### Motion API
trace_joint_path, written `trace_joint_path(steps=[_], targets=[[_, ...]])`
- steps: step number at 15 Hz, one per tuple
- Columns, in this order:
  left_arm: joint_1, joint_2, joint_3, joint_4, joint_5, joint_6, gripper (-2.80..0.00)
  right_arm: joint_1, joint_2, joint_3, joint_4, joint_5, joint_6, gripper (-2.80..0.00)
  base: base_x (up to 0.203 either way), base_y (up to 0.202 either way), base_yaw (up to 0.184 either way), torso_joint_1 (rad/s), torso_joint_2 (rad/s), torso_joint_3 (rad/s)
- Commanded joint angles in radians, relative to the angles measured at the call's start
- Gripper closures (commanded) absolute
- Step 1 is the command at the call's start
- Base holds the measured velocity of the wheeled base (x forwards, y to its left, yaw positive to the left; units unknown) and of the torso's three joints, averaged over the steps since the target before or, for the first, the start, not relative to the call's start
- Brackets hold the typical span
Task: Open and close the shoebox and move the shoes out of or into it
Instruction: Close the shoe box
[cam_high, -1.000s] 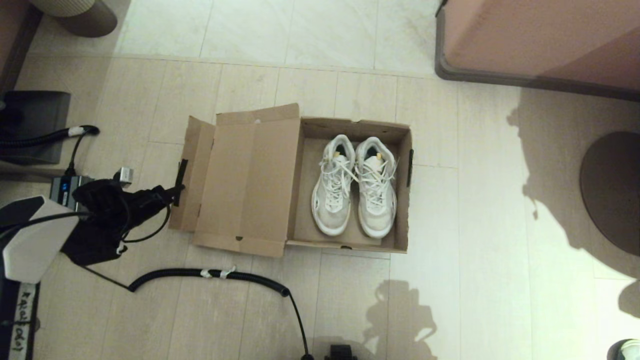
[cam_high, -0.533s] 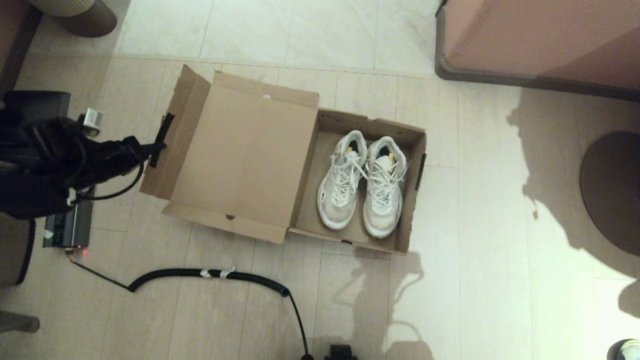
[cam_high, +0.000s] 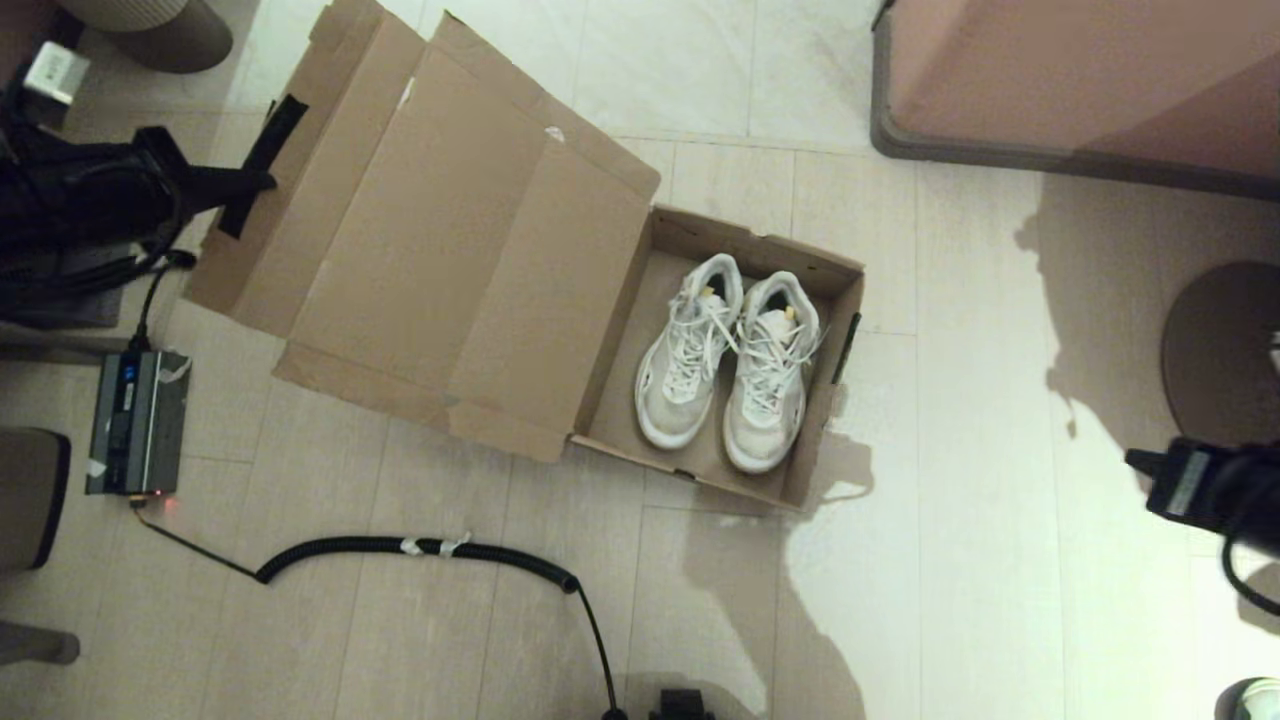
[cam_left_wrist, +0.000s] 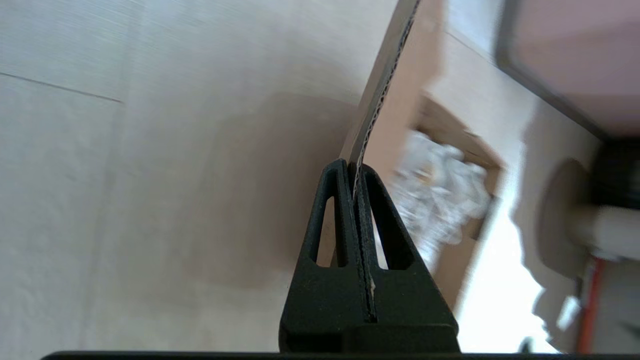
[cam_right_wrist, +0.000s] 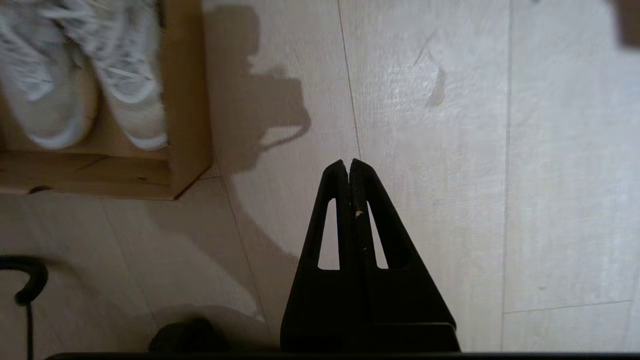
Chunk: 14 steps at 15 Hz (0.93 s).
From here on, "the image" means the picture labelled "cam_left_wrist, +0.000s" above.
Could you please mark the pink sofa with grey base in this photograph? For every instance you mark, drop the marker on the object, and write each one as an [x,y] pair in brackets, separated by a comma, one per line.
[575,50]

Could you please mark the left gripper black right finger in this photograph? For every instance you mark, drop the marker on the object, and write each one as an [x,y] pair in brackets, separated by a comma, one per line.
[415,315]

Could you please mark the round dark brown table base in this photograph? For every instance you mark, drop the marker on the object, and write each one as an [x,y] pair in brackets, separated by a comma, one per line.
[565,220]

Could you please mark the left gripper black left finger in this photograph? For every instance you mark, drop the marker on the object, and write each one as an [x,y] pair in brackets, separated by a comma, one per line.
[300,320]

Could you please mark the cardboard shoe box with lid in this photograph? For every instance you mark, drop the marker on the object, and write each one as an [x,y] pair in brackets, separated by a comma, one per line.
[400,115]

